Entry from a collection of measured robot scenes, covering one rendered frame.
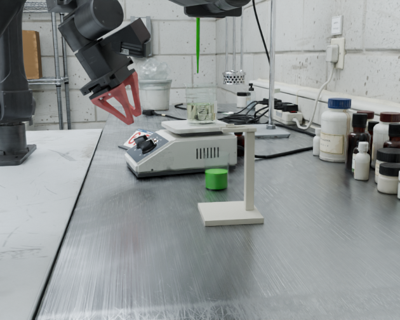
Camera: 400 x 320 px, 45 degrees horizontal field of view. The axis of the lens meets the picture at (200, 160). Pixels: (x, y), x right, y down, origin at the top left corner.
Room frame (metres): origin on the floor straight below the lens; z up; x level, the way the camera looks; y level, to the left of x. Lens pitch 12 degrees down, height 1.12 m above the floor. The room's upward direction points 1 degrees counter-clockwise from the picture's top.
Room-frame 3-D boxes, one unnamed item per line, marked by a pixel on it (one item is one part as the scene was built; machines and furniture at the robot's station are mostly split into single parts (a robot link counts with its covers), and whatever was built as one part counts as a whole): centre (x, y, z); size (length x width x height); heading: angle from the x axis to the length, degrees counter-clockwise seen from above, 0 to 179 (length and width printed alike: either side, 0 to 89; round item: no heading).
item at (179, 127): (0.96, 0.01, 0.98); 0.12 x 0.12 x 0.01; 18
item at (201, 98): (0.95, 0.00, 1.03); 0.07 x 0.06 x 0.08; 109
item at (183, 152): (0.95, 0.03, 0.94); 0.22 x 0.13 x 0.08; 108
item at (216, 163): (0.80, -0.03, 0.93); 0.04 x 0.04 x 0.06
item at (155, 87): (2.04, 0.18, 1.01); 0.14 x 0.14 x 0.21
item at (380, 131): (0.93, -0.37, 0.95); 0.06 x 0.06 x 0.11
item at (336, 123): (1.01, -0.29, 0.96); 0.07 x 0.07 x 0.13
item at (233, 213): (0.65, -0.04, 0.96); 0.08 x 0.08 x 0.13; 7
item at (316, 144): (1.06, -0.26, 0.93); 0.02 x 0.02 x 0.06
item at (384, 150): (0.82, -0.33, 0.93); 0.05 x 0.05 x 0.06
